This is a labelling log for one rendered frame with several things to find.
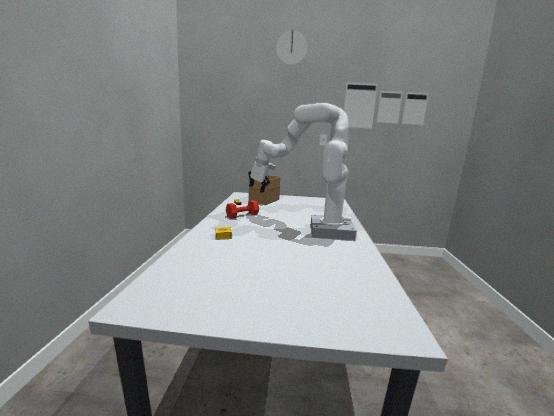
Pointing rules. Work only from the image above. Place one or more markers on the red dumbbell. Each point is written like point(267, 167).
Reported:
point(252, 208)

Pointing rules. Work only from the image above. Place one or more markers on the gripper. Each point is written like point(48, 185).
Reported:
point(259, 173)

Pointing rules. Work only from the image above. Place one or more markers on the brown cardboard box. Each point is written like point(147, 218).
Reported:
point(270, 194)

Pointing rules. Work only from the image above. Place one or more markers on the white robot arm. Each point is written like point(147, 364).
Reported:
point(334, 172)

